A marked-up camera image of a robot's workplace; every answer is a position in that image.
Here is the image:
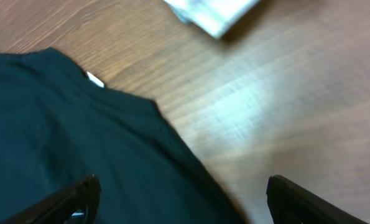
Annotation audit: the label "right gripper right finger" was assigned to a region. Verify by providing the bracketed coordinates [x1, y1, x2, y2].
[266, 175, 366, 224]

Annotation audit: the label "black t-shirt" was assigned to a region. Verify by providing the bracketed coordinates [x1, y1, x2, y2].
[0, 48, 243, 223]

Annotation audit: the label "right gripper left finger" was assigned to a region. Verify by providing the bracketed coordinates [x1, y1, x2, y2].
[1, 175, 101, 224]

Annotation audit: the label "folded beige shorts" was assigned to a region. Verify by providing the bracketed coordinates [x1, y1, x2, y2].
[164, 0, 260, 39]

